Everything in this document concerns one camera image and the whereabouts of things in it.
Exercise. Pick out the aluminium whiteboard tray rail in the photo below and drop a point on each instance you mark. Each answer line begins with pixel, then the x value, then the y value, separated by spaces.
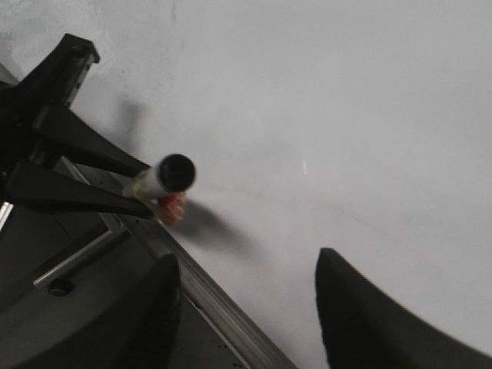
pixel 215 300

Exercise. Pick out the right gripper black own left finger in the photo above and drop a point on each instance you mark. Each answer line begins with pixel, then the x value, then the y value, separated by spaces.
pixel 118 314

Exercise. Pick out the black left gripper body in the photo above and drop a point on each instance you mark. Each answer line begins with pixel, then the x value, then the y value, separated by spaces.
pixel 55 81

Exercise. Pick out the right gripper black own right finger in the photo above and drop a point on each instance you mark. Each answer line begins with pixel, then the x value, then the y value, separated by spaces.
pixel 363 328

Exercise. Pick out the white whiteboard panel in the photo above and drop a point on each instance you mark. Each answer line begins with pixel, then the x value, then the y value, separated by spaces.
pixel 363 126

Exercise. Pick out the white black whiteboard marker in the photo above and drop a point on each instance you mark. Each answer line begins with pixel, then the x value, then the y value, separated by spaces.
pixel 174 173

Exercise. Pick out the silver metal handle bar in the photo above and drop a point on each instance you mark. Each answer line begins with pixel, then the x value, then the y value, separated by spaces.
pixel 81 256

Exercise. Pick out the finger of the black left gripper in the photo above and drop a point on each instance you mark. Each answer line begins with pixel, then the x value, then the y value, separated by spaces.
pixel 38 188
pixel 68 135

